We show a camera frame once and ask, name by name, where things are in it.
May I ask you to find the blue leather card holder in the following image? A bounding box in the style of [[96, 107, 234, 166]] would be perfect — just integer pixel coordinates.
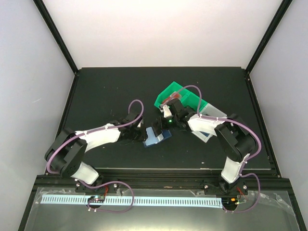
[[143, 127, 172, 147]]

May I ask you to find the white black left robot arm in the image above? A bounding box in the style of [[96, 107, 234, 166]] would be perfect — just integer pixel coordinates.
[[45, 112, 147, 192]]

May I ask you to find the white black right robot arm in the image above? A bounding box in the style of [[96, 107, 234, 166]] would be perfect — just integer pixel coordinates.
[[151, 99, 261, 194]]

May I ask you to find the red white card stack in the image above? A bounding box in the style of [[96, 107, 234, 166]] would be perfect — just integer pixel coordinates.
[[161, 92, 181, 105]]

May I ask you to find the blue card stack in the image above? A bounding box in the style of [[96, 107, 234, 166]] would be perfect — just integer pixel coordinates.
[[199, 131, 212, 140]]

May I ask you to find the green plastic bin middle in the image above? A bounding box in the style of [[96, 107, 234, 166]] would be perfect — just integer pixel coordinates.
[[179, 89, 200, 111]]

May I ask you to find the green plastic bin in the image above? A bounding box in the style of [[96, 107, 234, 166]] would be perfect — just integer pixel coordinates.
[[179, 89, 200, 111], [154, 81, 191, 110]]

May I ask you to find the green plastic bin left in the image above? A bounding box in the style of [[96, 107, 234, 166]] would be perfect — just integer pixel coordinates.
[[154, 81, 191, 110]]

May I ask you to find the clear plastic bin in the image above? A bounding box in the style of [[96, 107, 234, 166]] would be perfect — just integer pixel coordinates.
[[188, 103, 227, 143]]

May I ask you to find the small circuit board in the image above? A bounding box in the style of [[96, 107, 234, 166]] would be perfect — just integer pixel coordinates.
[[88, 195, 105, 203]]

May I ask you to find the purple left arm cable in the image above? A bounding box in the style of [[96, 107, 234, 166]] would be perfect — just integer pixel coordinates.
[[45, 99, 144, 214]]

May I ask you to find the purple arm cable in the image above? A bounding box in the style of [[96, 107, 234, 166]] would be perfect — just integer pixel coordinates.
[[45, 99, 144, 214], [161, 84, 262, 214]]

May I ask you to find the black aluminium frame rail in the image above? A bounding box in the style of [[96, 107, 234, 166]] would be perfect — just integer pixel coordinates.
[[32, 169, 292, 191]]

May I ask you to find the white slotted cable duct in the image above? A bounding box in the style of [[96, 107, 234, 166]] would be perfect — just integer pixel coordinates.
[[40, 194, 223, 208]]

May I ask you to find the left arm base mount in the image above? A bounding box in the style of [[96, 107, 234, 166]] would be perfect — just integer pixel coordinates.
[[75, 176, 120, 194]]

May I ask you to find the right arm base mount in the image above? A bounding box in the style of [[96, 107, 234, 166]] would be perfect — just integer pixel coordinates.
[[203, 178, 247, 195]]

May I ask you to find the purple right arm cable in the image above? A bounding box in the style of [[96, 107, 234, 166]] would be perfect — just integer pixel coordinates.
[[161, 84, 262, 214]]

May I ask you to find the right frame post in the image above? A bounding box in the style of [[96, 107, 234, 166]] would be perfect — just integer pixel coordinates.
[[245, 0, 292, 74]]

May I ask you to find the frame post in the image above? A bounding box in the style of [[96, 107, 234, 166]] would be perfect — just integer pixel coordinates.
[[33, 0, 78, 75], [245, 0, 292, 74]]

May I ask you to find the left frame post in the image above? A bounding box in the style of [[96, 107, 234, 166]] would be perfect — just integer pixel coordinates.
[[33, 0, 78, 75]]

